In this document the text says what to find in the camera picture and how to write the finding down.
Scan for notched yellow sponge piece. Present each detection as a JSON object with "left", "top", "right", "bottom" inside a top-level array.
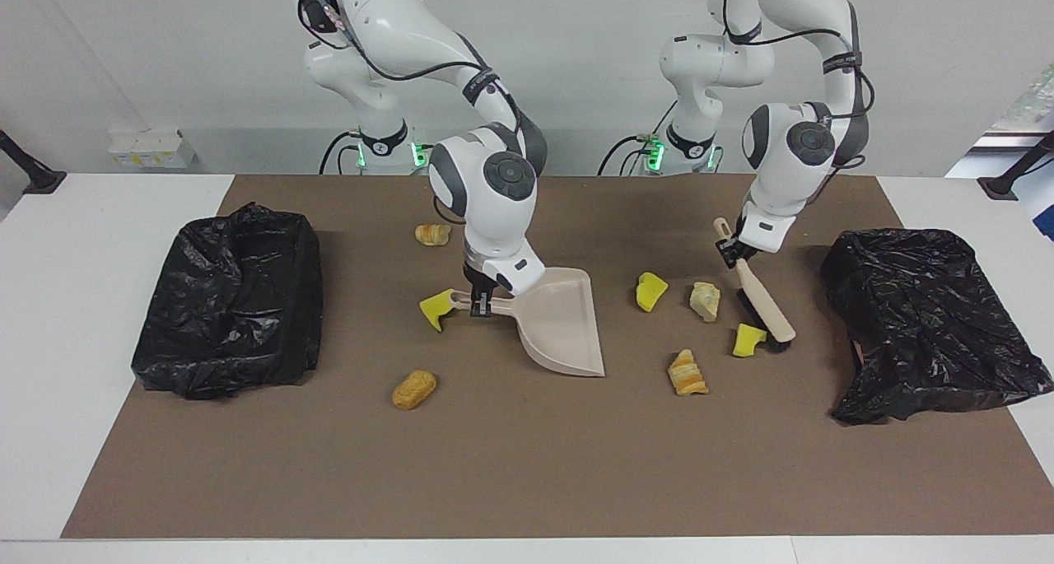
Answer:
[{"left": 418, "top": 288, "right": 459, "bottom": 333}]

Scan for pale crumbly bread chunk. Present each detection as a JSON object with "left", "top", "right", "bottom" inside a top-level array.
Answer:
[{"left": 689, "top": 281, "right": 721, "bottom": 324}]

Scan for beige brush with black bristles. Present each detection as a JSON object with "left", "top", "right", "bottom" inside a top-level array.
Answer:
[{"left": 713, "top": 217, "right": 798, "bottom": 354}]

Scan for beige plastic dustpan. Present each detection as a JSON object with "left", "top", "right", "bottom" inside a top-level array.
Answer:
[{"left": 449, "top": 268, "right": 607, "bottom": 378}]

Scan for smooth yellow sponge piece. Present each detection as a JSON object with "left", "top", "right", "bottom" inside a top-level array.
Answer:
[{"left": 732, "top": 323, "right": 768, "bottom": 359}]

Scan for bumpy yellow sponge piece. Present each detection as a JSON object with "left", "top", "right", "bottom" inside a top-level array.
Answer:
[{"left": 636, "top": 272, "right": 669, "bottom": 313}]

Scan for brown peanut shaped bread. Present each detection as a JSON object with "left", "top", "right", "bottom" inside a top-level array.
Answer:
[{"left": 391, "top": 370, "right": 438, "bottom": 411}]

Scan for striped orange bread chunk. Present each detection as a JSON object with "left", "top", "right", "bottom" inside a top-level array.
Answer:
[{"left": 667, "top": 349, "right": 710, "bottom": 397}]

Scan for black bag lined trash bin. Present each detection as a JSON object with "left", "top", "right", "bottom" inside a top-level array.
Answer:
[
  {"left": 130, "top": 202, "right": 324, "bottom": 401},
  {"left": 819, "top": 228, "right": 1054, "bottom": 426}
]

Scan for brown table mat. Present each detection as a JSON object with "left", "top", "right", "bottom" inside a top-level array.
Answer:
[{"left": 60, "top": 175, "right": 1054, "bottom": 540}]

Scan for black clamp stand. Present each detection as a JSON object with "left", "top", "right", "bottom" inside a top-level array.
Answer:
[
  {"left": 977, "top": 132, "right": 1054, "bottom": 201},
  {"left": 0, "top": 129, "right": 68, "bottom": 196}
]

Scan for blue panel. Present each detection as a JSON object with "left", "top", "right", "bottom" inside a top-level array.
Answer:
[{"left": 1024, "top": 177, "right": 1054, "bottom": 242}]

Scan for green patterned poster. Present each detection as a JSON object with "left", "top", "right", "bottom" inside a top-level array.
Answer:
[{"left": 992, "top": 74, "right": 1054, "bottom": 133}]

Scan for white power strip box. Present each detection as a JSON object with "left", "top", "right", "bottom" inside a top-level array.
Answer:
[{"left": 109, "top": 128, "right": 198, "bottom": 170}]

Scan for black left base cable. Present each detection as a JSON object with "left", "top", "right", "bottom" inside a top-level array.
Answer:
[{"left": 598, "top": 132, "right": 660, "bottom": 176}]

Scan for black base cable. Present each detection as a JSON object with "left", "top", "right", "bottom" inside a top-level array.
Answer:
[
  {"left": 319, "top": 130, "right": 361, "bottom": 176},
  {"left": 598, "top": 132, "right": 660, "bottom": 176}
]

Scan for black right base cable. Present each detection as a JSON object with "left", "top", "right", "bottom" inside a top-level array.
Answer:
[{"left": 319, "top": 130, "right": 361, "bottom": 176}]

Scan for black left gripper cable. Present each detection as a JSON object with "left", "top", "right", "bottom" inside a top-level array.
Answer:
[{"left": 721, "top": 0, "right": 875, "bottom": 174}]

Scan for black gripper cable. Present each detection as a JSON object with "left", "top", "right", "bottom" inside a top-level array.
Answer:
[
  {"left": 721, "top": 0, "right": 875, "bottom": 174},
  {"left": 296, "top": 0, "right": 536, "bottom": 219}
]

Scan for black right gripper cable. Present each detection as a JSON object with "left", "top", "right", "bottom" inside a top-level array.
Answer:
[{"left": 296, "top": 0, "right": 536, "bottom": 219}]

